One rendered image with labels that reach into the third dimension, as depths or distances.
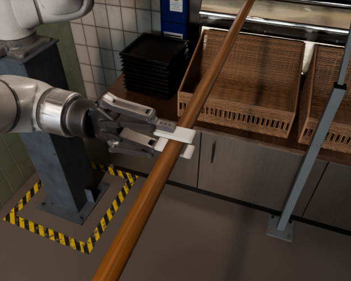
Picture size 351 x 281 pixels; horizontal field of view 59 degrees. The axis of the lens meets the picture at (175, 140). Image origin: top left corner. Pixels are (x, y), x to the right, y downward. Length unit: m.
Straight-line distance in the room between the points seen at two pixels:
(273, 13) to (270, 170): 0.80
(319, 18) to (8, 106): 1.51
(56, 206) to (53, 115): 1.46
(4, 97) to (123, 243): 0.32
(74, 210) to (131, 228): 1.54
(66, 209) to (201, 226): 0.81
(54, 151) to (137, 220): 1.19
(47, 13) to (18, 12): 0.10
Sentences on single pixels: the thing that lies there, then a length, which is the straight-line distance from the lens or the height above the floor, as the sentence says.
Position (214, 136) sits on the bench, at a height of 0.54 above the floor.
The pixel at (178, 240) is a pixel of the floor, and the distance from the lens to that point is 1.80.
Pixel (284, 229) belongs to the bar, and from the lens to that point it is 1.92.
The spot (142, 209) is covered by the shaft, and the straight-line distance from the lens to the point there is 0.44.
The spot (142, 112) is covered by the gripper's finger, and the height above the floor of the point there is 1.24.
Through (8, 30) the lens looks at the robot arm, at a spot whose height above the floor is 1.10.
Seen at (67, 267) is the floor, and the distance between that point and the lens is 1.82.
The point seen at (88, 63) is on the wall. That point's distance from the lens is 2.39.
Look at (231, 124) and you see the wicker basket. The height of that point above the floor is 0.60.
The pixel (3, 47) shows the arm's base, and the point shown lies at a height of 1.03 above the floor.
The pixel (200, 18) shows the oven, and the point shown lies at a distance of 1.87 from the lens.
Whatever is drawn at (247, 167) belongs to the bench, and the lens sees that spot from 1.65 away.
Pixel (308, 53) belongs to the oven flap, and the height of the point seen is 0.78.
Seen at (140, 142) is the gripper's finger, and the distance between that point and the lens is 0.58.
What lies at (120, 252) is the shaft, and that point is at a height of 1.20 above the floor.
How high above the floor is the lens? 1.57
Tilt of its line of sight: 43 degrees down
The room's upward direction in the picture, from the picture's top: straight up
